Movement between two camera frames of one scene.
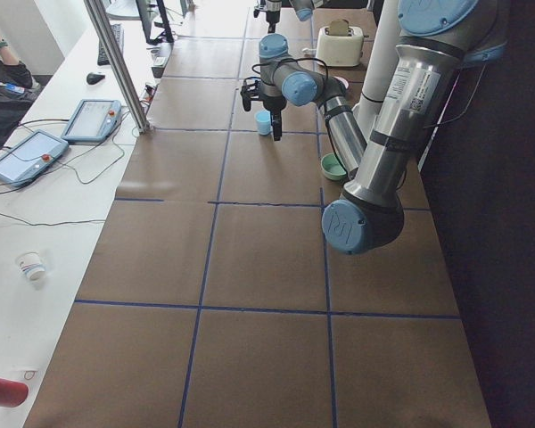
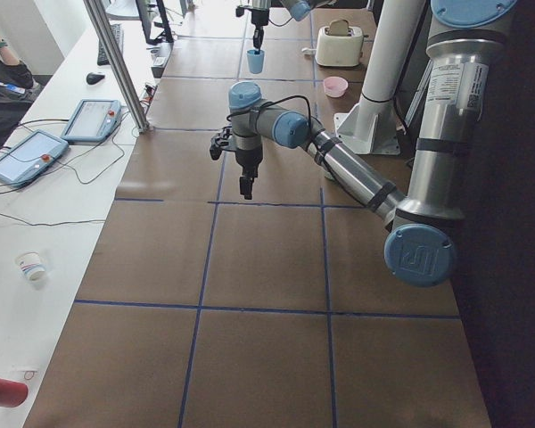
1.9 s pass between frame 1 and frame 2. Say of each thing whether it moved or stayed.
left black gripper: moved
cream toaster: stayed
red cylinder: stayed
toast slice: stayed
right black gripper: moved
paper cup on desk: stayed
